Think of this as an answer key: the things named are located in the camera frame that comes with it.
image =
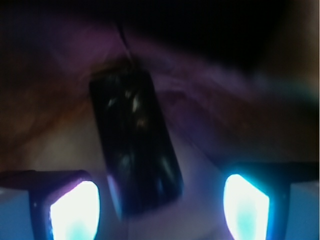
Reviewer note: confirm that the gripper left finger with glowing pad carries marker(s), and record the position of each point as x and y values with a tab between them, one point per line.
48	205

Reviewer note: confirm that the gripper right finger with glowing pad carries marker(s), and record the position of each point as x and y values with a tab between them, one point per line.
272	201

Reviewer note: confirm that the black box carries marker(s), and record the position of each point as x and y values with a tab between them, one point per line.
143	172

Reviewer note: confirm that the brown paper bag bowl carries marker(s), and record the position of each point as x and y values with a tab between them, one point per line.
46	117

